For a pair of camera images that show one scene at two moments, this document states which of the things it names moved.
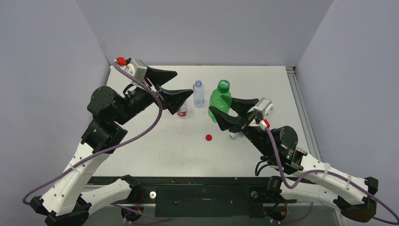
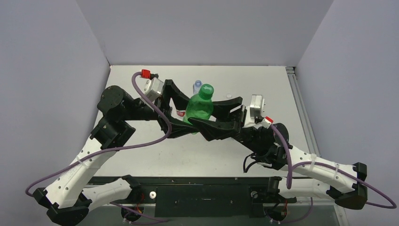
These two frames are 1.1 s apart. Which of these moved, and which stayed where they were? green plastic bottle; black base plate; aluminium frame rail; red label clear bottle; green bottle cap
Moved: green plastic bottle; green bottle cap
Stayed: aluminium frame rail; red label clear bottle; black base plate
